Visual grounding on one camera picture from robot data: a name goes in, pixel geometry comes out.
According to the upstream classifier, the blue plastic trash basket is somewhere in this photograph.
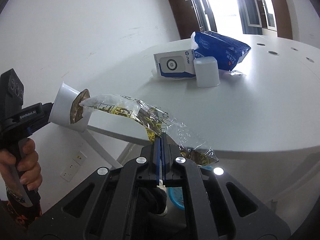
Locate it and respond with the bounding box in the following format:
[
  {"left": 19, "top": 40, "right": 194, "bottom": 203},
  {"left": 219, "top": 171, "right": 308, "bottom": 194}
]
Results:
[{"left": 168, "top": 187, "right": 184, "bottom": 210}]

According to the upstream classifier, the white wall socket panel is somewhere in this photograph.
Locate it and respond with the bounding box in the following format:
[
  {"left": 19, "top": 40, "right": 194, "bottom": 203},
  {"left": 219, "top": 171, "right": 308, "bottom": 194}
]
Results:
[{"left": 60, "top": 151, "right": 87, "bottom": 182}]

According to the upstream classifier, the brown wooden cabinet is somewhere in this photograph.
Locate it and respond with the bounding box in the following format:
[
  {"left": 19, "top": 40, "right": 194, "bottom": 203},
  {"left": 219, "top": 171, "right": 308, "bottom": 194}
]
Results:
[{"left": 168, "top": 0, "right": 217, "bottom": 39}]

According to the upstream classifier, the white upside-down plastic cup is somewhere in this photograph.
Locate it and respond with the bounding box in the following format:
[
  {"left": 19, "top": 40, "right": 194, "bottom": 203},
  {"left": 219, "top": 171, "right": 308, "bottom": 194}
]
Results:
[{"left": 194, "top": 56, "right": 220, "bottom": 88}]

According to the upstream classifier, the white paper cup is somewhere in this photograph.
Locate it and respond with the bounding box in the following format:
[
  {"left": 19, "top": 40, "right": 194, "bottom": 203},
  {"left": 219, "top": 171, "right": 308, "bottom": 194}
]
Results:
[{"left": 49, "top": 82, "right": 91, "bottom": 132}]

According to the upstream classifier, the blue tissue pack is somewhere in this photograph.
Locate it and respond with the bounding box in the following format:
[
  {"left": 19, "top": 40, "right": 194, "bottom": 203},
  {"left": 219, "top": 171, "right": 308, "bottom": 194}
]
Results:
[{"left": 190, "top": 31, "right": 251, "bottom": 72}]

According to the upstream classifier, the clear yellow printed plastic wrapper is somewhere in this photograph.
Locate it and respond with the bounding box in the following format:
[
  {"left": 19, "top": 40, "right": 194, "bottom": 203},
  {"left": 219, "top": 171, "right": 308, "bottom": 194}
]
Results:
[{"left": 79, "top": 94, "right": 219, "bottom": 166}]

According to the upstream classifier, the person's left hand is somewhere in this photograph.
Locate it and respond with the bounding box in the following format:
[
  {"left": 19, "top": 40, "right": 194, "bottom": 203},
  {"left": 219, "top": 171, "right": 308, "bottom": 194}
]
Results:
[{"left": 1, "top": 139, "right": 42, "bottom": 194}]

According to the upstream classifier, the brown cabinet with glass door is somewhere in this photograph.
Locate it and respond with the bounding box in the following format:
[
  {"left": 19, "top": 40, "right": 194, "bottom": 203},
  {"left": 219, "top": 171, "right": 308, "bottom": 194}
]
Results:
[{"left": 258, "top": 0, "right": 293, "bottom": 40}]

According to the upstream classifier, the white blue small box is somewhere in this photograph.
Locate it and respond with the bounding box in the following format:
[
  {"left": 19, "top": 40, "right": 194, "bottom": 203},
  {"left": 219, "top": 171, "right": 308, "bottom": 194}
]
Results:
[{"left": 154, "top": 49, "right": 196, "bottom": 79}]

